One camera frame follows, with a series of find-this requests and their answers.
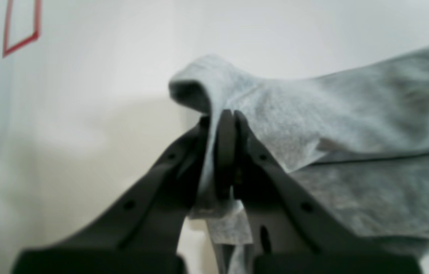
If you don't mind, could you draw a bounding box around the red warning sticker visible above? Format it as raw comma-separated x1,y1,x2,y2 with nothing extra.
2,0,42,58

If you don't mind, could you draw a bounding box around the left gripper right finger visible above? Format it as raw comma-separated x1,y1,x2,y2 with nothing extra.
234,111,423,274

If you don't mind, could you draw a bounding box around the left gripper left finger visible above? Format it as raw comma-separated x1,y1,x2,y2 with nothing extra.
13,117,215,274

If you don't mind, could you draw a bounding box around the grey t-shirt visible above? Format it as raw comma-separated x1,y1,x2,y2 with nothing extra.
168,47,429,260

